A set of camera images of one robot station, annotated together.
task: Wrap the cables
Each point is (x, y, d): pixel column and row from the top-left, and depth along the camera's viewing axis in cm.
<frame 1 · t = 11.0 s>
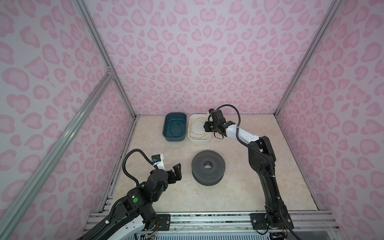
left hand: (174, 164, 74), fingers open
right hand: (205, 124, 101), fingers closed
dark teal plastic bin: (170, 117, 116), point 5 cm above the table
white plastic tray: (196, 131, 114), on the table

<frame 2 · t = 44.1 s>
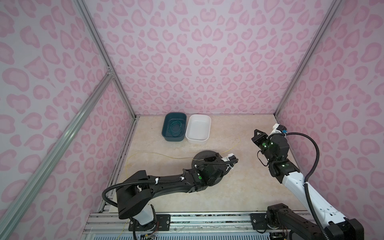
left hand: (217, 151, 78), fingers closed
right hand: (254, 128, 76), fingers closed
the named things where they were.

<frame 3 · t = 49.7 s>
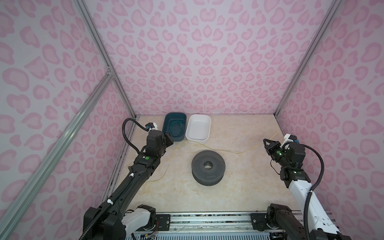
left hand: (169, 131, 80), fingers open
right hand: (264, 138, 77), fingers closed
the named things where they were.

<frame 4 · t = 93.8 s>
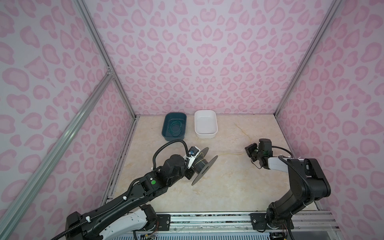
left hand: (196, 156, 71), fingers closed
right hand: (245, 145, 96), fingers closed
white plastic tray: (205, 123, 114), point 3 cm above the table
the other named things where they were.

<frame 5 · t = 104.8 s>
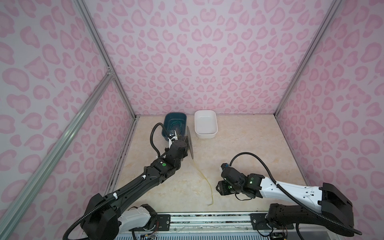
left hand: (180, 140, 80), fingers closed
right hand: (219, 189, 78), fingers open
the named things where they were.

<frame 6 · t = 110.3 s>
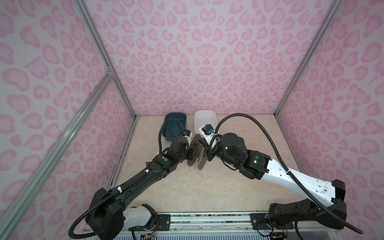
left hand: (194, 144, 80), fingers closed
right hand: (199, 138, 64), fingers closed
the named things where they were.

